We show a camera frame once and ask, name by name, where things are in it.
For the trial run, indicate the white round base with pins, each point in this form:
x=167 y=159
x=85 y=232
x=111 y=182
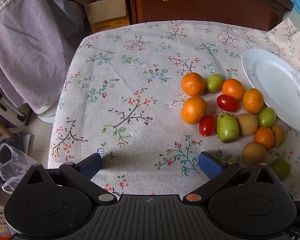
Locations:
x=46 y=116

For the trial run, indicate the brown wooden cabinet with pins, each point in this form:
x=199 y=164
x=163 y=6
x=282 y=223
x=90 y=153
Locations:
x=202 y=5

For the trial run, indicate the clear plastic bag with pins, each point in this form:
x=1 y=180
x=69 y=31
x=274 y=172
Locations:
x=10 y=165

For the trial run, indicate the pale green bedding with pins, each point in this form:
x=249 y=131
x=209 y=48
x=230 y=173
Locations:
x=290 y=15

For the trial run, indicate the orange mandarin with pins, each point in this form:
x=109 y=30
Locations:
x=264 y=137
x=232 y=89
x=193 y=110
x=253 y=101
x=193 y=83

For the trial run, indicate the red cherry tomato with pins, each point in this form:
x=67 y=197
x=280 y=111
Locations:
x=227 y=102
x=207 y=125

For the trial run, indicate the large green jujube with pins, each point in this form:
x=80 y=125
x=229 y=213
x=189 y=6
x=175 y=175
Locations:
x=227 y=127

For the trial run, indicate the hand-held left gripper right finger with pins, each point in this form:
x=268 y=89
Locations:
x=210 y=165

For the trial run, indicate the cardboard box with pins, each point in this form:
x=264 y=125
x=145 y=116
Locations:
x=105 y=12

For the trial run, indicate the black and white case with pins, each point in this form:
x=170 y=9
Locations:
x=5 y=105

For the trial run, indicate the lilac checked cloth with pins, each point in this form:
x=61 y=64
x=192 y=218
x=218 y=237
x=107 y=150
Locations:
x=27 y=55

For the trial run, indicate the floral tablecloth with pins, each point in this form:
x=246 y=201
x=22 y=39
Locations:
x=130 y=80

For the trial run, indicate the white plate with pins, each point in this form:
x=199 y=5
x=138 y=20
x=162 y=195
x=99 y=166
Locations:
x=272 y=85

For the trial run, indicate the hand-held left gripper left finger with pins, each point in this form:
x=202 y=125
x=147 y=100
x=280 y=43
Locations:
x=90 y=166

